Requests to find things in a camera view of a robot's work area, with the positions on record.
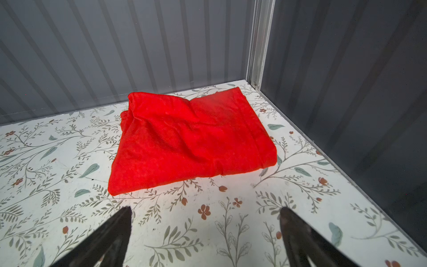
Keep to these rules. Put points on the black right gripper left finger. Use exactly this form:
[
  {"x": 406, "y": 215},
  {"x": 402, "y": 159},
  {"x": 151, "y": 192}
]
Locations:
[{"x": 107, "y": 245}]

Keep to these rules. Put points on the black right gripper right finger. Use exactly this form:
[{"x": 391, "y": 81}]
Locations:
[{"x": 304, "y": 245}]

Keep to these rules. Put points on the folded red t-shirt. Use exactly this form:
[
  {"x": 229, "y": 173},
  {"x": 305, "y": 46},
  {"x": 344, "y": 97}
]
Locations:
[{"x": 168, "y": 139}]

